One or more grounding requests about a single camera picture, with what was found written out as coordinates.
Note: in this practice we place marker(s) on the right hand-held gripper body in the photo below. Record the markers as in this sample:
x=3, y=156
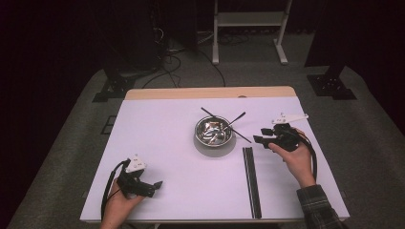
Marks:
x=286, y=138

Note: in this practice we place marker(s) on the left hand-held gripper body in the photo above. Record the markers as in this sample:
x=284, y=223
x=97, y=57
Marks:
x=135, y=163

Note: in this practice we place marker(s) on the stainless steel bowl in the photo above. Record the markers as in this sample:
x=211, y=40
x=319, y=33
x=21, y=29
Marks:
x=205, y=135

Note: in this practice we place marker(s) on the person's right hand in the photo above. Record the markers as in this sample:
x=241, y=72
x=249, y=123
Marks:
x=299, y=162

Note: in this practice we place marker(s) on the person's left hand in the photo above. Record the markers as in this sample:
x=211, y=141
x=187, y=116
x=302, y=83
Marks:
x=117, y=206

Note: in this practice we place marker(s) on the white table cover sheet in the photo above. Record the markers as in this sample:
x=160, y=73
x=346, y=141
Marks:
x=165, y=133

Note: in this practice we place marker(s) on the black stand base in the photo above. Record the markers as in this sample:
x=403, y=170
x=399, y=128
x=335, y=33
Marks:
x=114, y=89
x=331, y=86

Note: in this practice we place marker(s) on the wooden table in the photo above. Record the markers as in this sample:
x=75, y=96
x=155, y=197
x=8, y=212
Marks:
x=207, y=93

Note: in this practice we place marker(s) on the white metal stand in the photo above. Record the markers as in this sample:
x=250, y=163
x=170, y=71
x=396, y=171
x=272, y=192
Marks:
x=248, y=19

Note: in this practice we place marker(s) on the dark equipment cabinet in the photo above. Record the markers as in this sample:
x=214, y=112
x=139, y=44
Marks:
x=140, y=38

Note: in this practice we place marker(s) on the black floor outlet frame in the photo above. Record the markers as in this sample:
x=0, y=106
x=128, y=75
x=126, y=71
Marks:
x=108, y=124

